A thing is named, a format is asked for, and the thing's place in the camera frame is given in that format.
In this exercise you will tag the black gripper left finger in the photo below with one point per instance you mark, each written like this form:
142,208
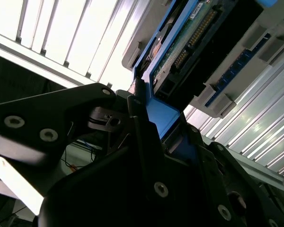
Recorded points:
49,111

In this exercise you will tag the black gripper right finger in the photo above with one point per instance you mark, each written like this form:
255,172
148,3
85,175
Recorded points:
217,184

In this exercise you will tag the hard disk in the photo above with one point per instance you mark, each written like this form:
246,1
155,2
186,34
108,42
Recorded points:
163,113

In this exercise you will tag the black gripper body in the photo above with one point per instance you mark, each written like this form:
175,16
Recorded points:
109,201

